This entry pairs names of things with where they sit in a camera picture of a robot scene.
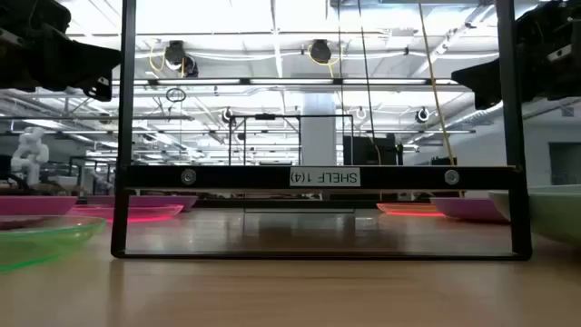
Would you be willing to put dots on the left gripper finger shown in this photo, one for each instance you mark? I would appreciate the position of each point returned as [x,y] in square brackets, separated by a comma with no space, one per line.
[101,88]
[77,59]

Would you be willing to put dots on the purple plate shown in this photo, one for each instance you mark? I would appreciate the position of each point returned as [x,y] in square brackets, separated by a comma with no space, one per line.
[172,201]
[467,209]

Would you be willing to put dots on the pink transparent plate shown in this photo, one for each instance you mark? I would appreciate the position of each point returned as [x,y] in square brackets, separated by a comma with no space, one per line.
[145,213]

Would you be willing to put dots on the orange transparent plate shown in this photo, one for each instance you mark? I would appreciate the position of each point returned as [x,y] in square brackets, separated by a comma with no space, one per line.
[404,209]

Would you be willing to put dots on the magenta plate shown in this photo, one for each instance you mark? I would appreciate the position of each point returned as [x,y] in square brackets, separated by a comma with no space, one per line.
[36,205]

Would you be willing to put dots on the pale teal plate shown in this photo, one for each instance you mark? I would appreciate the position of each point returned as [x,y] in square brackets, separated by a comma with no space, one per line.
[558,213]

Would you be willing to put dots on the green transparent plate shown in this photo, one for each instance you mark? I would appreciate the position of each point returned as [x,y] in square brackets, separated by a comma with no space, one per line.
[45,245]

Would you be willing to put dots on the white humanoid robot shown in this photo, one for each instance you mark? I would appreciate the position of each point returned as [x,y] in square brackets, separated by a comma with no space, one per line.
[29,154]

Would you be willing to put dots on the wooden background workbench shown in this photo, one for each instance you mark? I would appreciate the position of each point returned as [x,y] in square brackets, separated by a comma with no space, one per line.
[50,187]

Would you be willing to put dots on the black frame wooden shelf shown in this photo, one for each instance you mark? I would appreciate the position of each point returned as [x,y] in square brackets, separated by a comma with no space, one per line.
[227,177]

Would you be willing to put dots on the long ceiling light rail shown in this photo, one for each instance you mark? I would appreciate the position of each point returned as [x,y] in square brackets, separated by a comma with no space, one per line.
[290,82]

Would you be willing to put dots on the black table frame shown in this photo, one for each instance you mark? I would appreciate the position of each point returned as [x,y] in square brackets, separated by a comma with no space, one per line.
[272,204]

